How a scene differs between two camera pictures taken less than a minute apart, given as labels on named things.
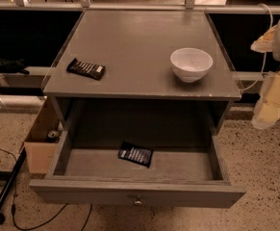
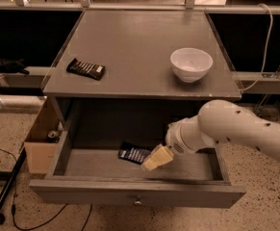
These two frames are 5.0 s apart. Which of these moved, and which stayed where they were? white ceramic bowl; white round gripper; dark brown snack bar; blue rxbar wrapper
Moved: white round gripper
Stayed: white ceramic bowl; dark brown snack bar; blue rxbar wrapper
